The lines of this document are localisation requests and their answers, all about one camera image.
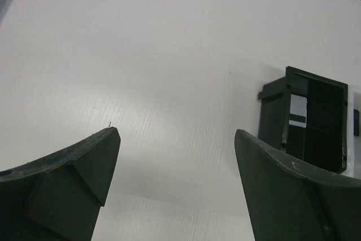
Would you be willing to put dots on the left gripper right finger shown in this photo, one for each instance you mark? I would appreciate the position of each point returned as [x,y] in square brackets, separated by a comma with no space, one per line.
[290,199]

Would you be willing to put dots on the silver white card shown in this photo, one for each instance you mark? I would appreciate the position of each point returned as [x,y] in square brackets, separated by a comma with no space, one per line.
[298,111]

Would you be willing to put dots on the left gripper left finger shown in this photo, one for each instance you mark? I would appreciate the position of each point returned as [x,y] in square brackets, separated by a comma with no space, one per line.
[59,196]

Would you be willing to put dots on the black white three-bin tray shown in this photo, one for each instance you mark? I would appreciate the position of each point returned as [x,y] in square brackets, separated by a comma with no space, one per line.
[331,138]

